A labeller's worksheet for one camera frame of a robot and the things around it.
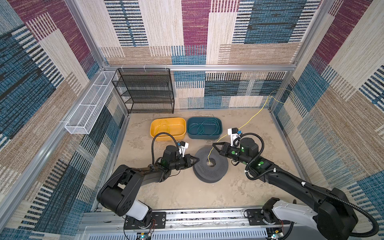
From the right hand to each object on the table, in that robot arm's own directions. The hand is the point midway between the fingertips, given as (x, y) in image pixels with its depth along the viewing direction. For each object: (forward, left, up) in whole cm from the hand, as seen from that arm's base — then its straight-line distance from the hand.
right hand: (212, 147), depth 76 cm
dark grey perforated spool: (-4, 0, -16) cm, 16 cm away
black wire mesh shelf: (+51, +43, -3) cm, 66 cm away
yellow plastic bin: (+31, +22, -21) cm, 43 cm away
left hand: (-1, +6, -11) cm, 12 cm away
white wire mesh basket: (+16, +68, +6) cm, 70 cm away
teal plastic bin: (+31, +6, -15) cm, 35 cm away
